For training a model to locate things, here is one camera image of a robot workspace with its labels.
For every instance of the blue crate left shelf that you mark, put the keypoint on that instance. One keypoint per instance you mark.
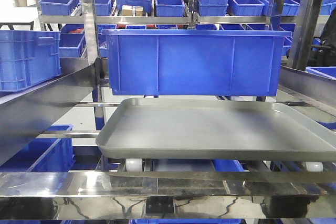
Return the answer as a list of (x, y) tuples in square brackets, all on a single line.
[(28, 58)]

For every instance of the white roller left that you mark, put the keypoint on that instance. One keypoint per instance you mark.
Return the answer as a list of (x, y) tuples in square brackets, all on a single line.
[(134, 164)]

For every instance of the cardboard box on shelf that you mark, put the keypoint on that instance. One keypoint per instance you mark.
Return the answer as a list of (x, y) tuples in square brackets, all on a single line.
[(135, 11)]

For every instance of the blue bin top right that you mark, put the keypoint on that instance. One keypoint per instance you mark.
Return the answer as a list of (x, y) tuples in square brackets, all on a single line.
[(246, 7)]

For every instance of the blue bin top far left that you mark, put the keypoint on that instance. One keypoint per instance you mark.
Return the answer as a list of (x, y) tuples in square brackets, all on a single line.
[(58, 7)]

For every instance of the grey plastic tray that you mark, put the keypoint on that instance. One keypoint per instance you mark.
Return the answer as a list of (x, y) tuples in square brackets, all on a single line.
[(204, 129)]

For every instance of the blue bin top centre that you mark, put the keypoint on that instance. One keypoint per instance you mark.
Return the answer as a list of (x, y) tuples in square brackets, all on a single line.
[(170, 8)]

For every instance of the large blue bin centre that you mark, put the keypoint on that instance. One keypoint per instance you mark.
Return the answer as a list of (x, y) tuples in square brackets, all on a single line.
[(194, 62)]

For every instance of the stainless steel shelf rack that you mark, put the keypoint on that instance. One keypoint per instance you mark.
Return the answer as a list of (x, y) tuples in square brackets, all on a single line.
[(139, 195)]

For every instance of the blue bin lower left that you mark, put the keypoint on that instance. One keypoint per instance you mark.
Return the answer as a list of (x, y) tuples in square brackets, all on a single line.
[(43, 155)]

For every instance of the white roller right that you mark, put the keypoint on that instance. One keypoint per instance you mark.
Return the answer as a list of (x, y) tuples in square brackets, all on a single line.
[(314, 166)]

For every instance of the white roller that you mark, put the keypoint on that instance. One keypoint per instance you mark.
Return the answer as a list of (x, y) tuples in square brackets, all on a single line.
[(134, 164), (314, 166)]

